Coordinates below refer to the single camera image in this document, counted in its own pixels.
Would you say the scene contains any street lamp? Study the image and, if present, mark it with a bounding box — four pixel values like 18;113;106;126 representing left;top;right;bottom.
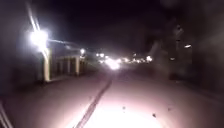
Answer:
25;3;52;56

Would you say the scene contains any grey paved road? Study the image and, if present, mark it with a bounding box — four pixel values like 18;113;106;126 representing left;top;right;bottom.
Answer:
0;68;224;128

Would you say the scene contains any dark tree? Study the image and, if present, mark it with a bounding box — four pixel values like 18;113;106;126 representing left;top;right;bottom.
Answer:
151;23;195;82

